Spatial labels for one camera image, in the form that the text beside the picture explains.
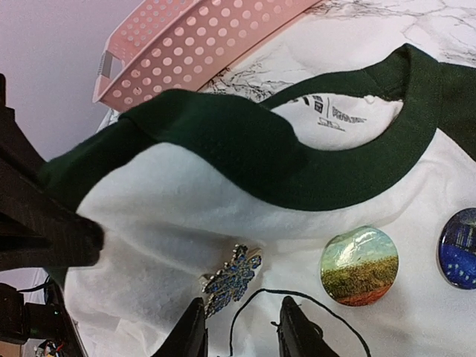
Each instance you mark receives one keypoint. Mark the round blue picture badge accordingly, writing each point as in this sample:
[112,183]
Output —
[456,250]

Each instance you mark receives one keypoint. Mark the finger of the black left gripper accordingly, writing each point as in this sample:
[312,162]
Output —
[36,230]

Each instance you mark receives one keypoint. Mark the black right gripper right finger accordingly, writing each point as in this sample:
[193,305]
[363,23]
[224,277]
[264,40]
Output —
[298,336]

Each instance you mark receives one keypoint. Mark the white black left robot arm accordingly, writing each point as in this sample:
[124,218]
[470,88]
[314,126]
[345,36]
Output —
[21,321]

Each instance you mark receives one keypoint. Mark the round landscape picture badge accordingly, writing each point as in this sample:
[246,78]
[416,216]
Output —
[359,267]

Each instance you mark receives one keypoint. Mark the white and green t-shirt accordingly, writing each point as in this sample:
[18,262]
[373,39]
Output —
[181,179]

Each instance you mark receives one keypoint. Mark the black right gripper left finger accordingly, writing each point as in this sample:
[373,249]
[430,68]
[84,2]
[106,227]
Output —
[189,337]

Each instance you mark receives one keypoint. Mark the pink plastic perforated basket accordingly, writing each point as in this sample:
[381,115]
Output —
[165,45]

